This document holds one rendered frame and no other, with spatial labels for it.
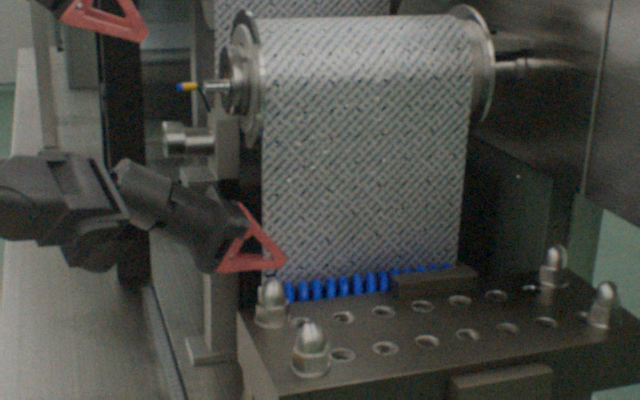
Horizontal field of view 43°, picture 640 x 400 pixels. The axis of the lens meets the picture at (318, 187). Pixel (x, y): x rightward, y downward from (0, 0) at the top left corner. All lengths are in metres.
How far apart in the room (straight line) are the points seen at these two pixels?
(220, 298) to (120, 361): 0.15
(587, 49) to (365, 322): 0.36
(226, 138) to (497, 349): 0.36
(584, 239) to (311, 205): 0.50
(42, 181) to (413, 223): 0.41
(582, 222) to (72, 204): 0.76
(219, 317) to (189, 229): 0.20
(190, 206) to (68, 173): 0.13
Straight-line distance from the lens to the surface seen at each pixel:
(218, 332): 1.01
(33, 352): 1.08
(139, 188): 0.81
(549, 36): 0.96
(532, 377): 0.81
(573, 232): 1.23
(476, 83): 0.92
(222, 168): 0.92
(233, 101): 0.85
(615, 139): 0.87
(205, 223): 0.83
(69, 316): 1.15
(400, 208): 0.92
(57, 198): 0.74
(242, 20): 0.88
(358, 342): 0.81
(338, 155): 0.87
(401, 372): 0.77
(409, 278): 0.90
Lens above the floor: 1.44
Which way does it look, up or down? 20 degrees down
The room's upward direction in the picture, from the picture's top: 2 degrees clockwise
